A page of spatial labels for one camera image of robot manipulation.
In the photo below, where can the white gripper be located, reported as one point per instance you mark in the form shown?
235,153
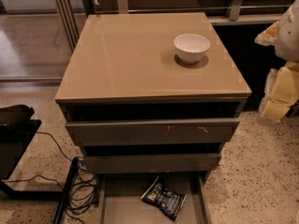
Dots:
289,34

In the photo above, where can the blue chip bag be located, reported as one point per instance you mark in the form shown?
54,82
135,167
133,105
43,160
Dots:
167,201

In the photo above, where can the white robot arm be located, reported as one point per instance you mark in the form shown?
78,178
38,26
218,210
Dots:
286,47

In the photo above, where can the top grey drawer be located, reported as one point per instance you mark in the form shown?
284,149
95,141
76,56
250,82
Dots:
151,132

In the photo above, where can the middle grey drawer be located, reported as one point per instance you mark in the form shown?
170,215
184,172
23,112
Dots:
152,163

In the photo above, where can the tan drawer cabinet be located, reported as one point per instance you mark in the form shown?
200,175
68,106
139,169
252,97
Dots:
125,68

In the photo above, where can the bottom open grey drawer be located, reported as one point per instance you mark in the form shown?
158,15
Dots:
120,199

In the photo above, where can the metal railing shelf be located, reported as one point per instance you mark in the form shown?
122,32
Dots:
218,11

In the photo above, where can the white ceramic bowl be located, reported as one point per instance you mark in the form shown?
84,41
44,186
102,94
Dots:
191,48

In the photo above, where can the black side table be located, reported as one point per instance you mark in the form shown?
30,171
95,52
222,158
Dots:
17,129

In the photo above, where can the metal glass door frame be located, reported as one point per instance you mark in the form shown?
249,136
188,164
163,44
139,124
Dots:
37,39

